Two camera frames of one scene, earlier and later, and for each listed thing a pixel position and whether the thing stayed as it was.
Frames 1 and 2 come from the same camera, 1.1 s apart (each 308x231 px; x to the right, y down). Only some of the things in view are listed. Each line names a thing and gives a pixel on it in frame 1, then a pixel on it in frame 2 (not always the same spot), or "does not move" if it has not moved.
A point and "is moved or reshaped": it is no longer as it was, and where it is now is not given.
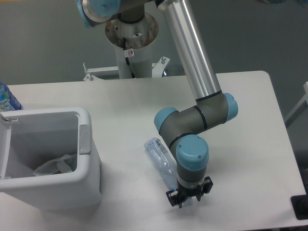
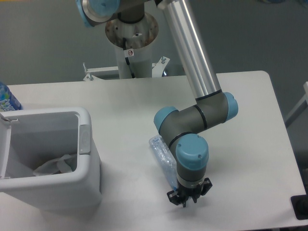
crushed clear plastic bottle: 163,160 is moved or reshaped
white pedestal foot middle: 157,68 does not move
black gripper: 175,197 does not move
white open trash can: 28,138 does not move
